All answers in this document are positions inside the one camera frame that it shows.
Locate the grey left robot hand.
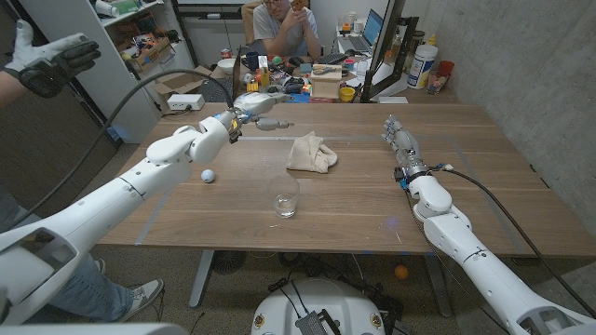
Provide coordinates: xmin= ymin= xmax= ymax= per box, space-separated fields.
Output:
xmin=232 ymin=91 xmax=292 ymax=132

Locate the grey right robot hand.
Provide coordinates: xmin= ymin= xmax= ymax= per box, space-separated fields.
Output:
xmin=381 ymin=114 xmax=429 ymax=181

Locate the beige cloth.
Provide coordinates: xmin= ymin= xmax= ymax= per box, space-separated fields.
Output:
xmin=286 ymin=130 xmax=339 ymax=175

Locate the operator bare forearm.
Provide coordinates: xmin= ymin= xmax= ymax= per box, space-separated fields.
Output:
xmin=0 ymin=69 xmax=27 ymax=109

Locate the clear glass cup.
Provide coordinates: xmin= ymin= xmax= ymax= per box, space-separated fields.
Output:
xmin=265 ymin=175 xmax=301 ymax=219

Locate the black keyboard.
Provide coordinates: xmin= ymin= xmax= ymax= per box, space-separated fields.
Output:
xmin=316 ymin=52 xmax=349 ymax=66
xmin=199 ymin=76 xmax=235 ymax=103

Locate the glass jar with colourful items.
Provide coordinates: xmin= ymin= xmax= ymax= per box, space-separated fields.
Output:
xmin=427 ymin=69 xmax=448 ymax=96

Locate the white power strip box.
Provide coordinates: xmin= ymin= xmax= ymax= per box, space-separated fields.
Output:
xmin=166 ymin=93 xmax=206 ymax=112

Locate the small wooden box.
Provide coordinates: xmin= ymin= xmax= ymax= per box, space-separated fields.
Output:
xmin=309 ymin=63 xmax=345 ymax=100

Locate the seated person in grey shirt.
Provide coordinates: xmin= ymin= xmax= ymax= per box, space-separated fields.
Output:
xmin=251 ymin=0 xmax=323 ymax=60

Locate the open cardboard box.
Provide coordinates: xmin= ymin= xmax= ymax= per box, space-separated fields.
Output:
xmin=151 ymin=64 xmax=224 ymax=101

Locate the white canister with blue label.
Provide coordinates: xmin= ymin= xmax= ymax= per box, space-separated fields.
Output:
xmin=407 ymin=44 xmax=439 ymax=89

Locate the black computer monitor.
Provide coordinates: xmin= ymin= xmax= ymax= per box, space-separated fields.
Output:
xmin=360 ymin=0 xmax=406 ymax=103

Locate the black monitor stand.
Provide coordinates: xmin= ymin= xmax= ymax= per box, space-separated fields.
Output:
xmin=395 ymin=16 xmax=420 ymax=89

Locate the cardboard box of tools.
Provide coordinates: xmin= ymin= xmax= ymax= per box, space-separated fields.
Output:
xmin=123 ymin=36 xmax=173 ymax=74

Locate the open laptop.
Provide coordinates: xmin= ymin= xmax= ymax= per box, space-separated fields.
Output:
xmin=337 ymin=7 xmax=386 ymax=53

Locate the white shelf unit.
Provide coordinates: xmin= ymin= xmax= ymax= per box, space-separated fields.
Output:
xmin=18 ymin=0 xmax=196 ymax=144

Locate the grey table leg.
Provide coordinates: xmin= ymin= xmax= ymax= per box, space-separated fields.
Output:
xmin=188 ymin=249 xmax=215 ymax=309
xmin=423 ymin=254 xmax=454 ymax=318

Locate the black round fan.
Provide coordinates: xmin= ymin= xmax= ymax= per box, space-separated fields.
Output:
xmin=211 ymin=249 xmax=248 ymax=275

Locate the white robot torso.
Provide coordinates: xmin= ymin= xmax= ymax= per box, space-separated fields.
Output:
xmin=251 ymin=277 xmax=386 ymax=335

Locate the black and white teleoperation glove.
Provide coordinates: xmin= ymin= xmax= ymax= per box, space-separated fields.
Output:
xmin=3 ymin=19 xmax=102 ymax=99

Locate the operator blue jeans leg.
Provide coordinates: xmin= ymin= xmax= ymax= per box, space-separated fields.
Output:
xmin=27 ymin=253 xmax=134 ymax=325

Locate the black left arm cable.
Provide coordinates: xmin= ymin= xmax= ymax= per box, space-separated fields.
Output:
xmin=0 ymin=68 xmax=235 ymax=234

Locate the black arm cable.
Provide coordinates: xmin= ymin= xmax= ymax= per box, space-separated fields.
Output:
xmin=0 ymin=68 xmax=235 ymax=234
xmin=430 ymin=162 xmax=596 ymax=320

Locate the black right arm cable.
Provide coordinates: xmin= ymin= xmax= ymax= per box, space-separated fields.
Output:
xmin=430 ymin=162 xmax=596 ymax=320

